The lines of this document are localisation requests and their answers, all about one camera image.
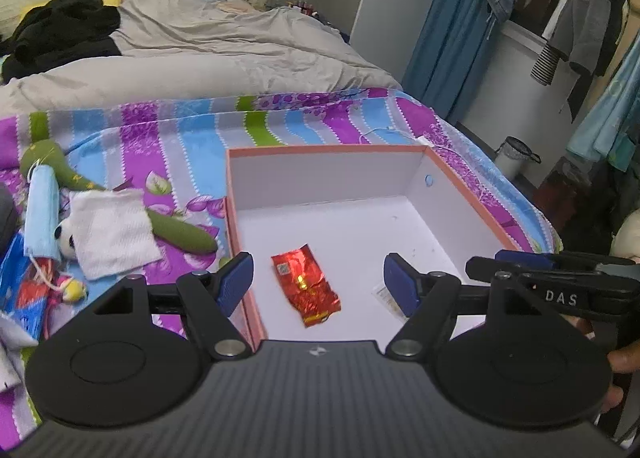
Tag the white cloth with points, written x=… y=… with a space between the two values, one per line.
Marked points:
x=110 y=233

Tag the hanging grey striped sweater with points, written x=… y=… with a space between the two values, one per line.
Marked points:
x=590 y=12

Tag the grey quilt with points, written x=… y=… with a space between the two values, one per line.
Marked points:
x=200 y=57

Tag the small white label packet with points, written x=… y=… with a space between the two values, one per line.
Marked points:
x=382 y=295

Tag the colourful snack bag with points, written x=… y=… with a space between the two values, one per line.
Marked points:
x=20 y=288

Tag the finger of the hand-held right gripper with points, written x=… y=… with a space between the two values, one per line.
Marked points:
x=525 y=258
x=575 y=288

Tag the group of small bottles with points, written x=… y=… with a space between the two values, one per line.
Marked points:
x=306 y=8

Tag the long green plush toy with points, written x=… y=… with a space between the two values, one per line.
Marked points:
x=185 y=233

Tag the striped floral bedsheet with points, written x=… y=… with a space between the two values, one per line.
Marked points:
x=300 y=117

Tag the blue curtain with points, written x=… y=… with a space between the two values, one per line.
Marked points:
x=450 y=27

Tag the blue face mask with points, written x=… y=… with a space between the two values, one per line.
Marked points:
x=42 y=218

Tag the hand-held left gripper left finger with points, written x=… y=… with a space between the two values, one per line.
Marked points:
x=235 y=283

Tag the white trash bin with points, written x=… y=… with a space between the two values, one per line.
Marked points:
x=512 y=157

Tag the small panda plush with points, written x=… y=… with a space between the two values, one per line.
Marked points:
x=64 y=238

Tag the hanging light blue garment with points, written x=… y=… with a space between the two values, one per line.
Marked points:
x=615 y=112

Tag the orange-rimmed white cardboard box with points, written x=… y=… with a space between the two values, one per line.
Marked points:
x=325 y=177

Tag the person's right hand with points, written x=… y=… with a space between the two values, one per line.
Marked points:
x=625 y=360

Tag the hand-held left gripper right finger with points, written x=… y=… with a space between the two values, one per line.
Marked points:
x=400 y=283

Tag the small yellow plush ball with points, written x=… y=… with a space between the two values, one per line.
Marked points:
x=74 y=289

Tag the black clothing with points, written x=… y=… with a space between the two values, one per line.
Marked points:
x=60 y=32

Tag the red foil packet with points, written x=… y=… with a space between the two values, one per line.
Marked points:
x=305 y=288

